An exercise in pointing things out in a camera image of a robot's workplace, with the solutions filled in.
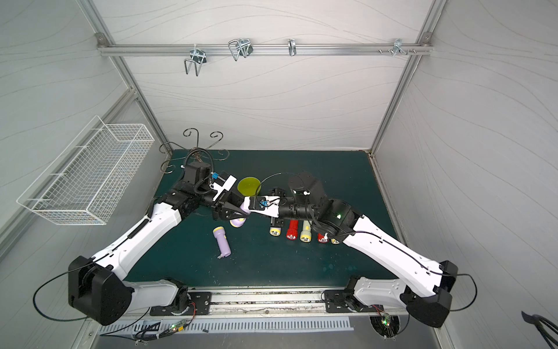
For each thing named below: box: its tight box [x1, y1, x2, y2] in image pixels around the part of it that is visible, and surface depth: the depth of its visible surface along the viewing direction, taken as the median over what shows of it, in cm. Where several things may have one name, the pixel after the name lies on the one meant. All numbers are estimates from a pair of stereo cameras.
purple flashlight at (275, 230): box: [268, 226, 282, 237], surface depth 90 cm
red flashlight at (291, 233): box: [286, 219, 299, 241], surface depth 89 cm
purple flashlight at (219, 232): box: [212, 226, 232, 259], surface depth 87 cm
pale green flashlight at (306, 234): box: [299, 220, 312, 243], surface depth 89 cm
